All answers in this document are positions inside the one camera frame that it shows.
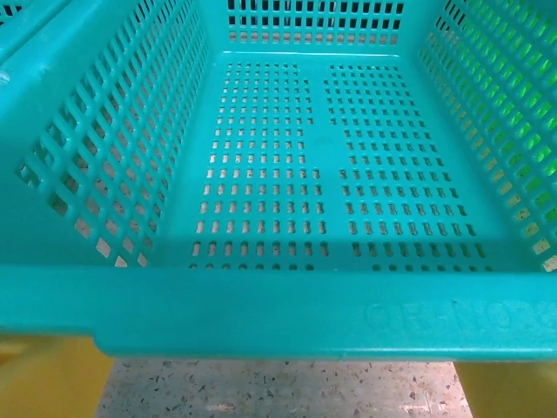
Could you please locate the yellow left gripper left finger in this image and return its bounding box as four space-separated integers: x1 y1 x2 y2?
0 334 115 418

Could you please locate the small teal plastic basket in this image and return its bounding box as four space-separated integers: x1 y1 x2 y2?
0 0 76 66

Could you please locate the green perforated plastic basket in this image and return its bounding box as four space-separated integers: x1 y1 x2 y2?
418 0 557 245

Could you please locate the teal perforated plastic basket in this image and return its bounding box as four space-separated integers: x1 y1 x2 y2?
0 0 557 363

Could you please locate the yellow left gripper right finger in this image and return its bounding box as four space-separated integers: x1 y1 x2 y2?
455 361 557 418

